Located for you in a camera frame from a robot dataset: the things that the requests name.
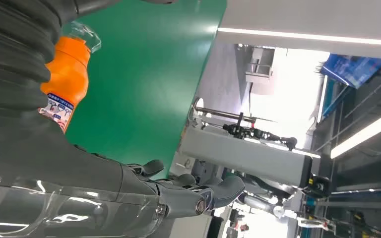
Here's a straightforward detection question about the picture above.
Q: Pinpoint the green table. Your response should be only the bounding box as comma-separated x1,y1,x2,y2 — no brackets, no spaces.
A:
64,0,228,180

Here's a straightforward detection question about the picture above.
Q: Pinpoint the white machine base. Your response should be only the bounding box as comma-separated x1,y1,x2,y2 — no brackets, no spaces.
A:
179,97,314,188

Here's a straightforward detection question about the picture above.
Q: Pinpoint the long ceiling light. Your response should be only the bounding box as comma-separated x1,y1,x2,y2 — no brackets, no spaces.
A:
329,113,381,160

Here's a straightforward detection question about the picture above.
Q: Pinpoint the blue banner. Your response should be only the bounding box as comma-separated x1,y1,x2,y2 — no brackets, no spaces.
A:
319,54,381,90

